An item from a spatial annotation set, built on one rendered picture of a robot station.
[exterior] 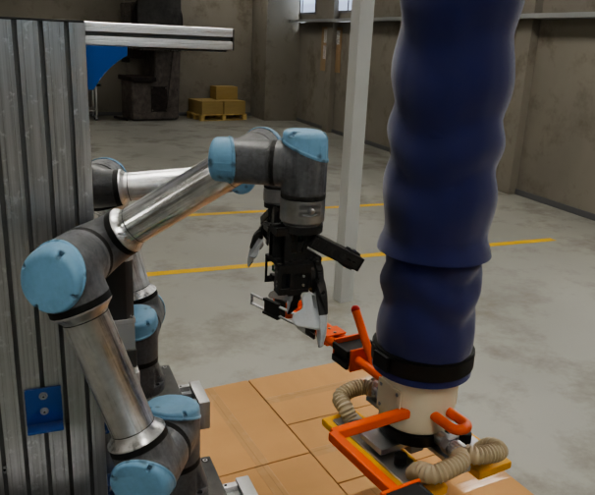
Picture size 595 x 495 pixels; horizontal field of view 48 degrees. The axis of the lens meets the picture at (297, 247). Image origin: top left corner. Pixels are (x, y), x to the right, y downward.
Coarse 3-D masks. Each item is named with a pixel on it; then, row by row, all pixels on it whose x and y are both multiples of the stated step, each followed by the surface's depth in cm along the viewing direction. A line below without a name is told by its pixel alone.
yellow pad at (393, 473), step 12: (324, 420) 161; (336, 420) 160; (360, 444) 151; (372, 456) 147; (384, 456) 147; (396, 456) 143; (408, 456) 148; (384, 468) 143; (396, 468) 143; (396, 480) 140; (408, 480) 139; (432, 492) 137; (444, 492) 139
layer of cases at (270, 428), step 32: (256, 384) 295; (288, 384) 296; (320, 384) 298; (224, 416) 269; (256, 416) 270; (288, 416) 271; (320, 416) 273; (224, 448) 248; (256, 448) 249; (288, 448) 250; (320, 448) 251; (224, 480) 230; (256, 480) 231; (288, 480) 232; (320, 480) 233; (352, 480) 233; (480, 480) 236; (512, 480) 237
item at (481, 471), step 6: (462, 438) 152; (468, 438) 152; (474, 438) 155; (468, 444) 153; (504, 462) 148; (510, 462) 148; (474, 468) 145; (480, 468) 145; (486, 468) 145; (492, 468) 145; (498, 468) 146; (504, 468) 147; (474, 474) 145; (480, 474) 144; (486, 474) 144; (492, 474) 146
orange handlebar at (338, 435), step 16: (336, 336) 181; (368, 368) 162; (368, 416) 141; (384, 416) 141; (400, 416) 143; (432, 416) 143; (448, 416) 145; (464, 416) 142; (336, 432) 134; (352, 432) 137; (464, 432) 138; (352, 448) 129; (368, 464) 125; (384, 480) 120
